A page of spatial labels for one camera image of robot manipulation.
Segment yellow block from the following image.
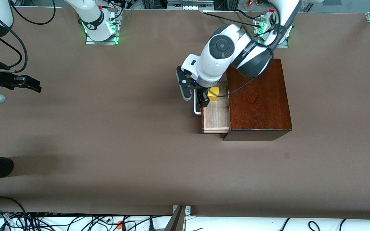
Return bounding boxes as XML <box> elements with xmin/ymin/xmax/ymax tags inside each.
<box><xmin>207</xmin><ymin>86</ymin><xmax>220</xmax><ymax>101</ymax></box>

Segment light wooden drawer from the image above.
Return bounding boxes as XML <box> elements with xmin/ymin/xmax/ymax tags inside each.
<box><xmin>194</xmin><ymin>80</ymin><xmax>231</xmax><ymax>134</ymax></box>

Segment white power strip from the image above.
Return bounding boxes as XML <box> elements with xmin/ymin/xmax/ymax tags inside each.
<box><xmin>167</xmin><ymin>0</ymin><xmax>215</xmax><ymax>11</ymax></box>

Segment dark brown wooden cabinet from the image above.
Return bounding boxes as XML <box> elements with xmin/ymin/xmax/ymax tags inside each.
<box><xmin>221</xmin><ymin>58</ymin><xmax>292</xmax><ymax>141</ymax></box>

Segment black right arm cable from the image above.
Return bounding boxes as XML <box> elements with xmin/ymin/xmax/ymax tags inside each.
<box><xmin>0</xmin><ymin>6</ymin><xmax>29</xmax><ymax>73</ymax></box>
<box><xmin>10</xmin><ymin>0</ymin><xmax>56</xmax><ymax>25</ymax></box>

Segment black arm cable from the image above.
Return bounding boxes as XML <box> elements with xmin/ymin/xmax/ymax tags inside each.
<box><xmin>0</xmin><ymin>6</ymin><xmax>29</xmax><ymax>73</ymax></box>
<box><xmin>10</xmin><ymin>0</ymin><xmax>56</xmax><ymax>25</ymax></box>
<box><xmin>217</xmin><ymin>0</ymin><xmax>283</xmax><ymax>97</ymax></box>

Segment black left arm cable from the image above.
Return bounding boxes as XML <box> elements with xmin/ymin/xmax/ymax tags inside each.
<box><xmin>217</xmin><ymin>0</ymin><xmax>283</xmax><ymax>97</ymax></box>

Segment black base cable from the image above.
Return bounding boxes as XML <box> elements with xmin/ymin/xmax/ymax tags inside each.
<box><xmin>235</xmin><ymin>9</ymin><xmax>259</xmax><ymax>20</ymax></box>
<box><xmin>203</xmin><ymin>11</ymin><xmax>240</xmax><ymax>26</ymax></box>

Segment aluminium arm base plate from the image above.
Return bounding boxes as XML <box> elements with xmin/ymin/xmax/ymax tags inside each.
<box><xmin>255</xmin><ymin>18</ymin><xmax>290</xmax><ymax>48</ymax></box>
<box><xmin>85</xmin><ymin>9</ymin><xmax>119</xmax><ymax>45</ymax></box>

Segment aluminium frame bracket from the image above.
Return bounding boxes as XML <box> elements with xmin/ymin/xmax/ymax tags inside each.
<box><xmin>172</xmin><ymin>205</ymin><xmax>192</xmax><ymax>216</ymax></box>

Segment black arched cable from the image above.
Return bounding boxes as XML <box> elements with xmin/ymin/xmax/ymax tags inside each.
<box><xmin>0</xmin><ymin>196</ymin><xmax>27</xmax><ymax>214</ymax></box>

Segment dark metal post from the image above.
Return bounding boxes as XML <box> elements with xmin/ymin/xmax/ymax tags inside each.
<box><xmin>164</xmin><ymin>205</ymin><xmax>186</xmax><ymax>231</ymax></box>

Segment black cable bundle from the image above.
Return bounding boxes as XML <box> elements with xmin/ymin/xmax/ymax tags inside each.
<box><xmin>0</xmin><ymin>209</ymin><xmax>172</xmax><ymax>231</ymax></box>

